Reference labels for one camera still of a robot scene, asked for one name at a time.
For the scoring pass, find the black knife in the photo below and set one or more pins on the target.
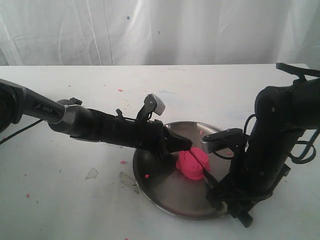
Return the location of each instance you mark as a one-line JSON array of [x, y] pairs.
[[209, 178]]

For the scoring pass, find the round steel plate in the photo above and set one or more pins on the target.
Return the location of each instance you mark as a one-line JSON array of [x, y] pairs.
[[169, 189]]

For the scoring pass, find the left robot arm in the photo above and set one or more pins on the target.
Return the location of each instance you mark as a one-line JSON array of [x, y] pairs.
[[70, 117]]

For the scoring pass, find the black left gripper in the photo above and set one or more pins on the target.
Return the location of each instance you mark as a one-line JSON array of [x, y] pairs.
[[144, 135]]

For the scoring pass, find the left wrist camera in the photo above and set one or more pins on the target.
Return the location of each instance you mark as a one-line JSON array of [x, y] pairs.
[[152, 104]]

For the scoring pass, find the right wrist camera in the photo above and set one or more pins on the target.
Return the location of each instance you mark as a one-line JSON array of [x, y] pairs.
[[232, 139]]

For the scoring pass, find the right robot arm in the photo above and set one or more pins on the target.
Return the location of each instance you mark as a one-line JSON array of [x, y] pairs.
[[287, 123]]

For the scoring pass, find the white backdrop sheet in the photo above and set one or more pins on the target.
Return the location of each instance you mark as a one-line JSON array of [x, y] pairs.
[[159, 32]]

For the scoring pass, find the pink putty lump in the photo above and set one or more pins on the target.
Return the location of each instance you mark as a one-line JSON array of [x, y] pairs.
[[189, 166]]

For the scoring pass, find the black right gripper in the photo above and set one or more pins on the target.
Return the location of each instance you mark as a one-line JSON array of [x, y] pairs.
[[257, 171]]

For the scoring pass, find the pink putty half piece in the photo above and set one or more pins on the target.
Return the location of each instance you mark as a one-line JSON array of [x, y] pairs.
[[201, 157]]

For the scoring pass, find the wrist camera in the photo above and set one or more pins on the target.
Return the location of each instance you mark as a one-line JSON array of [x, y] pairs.
[[152, 104], [232, 139]]

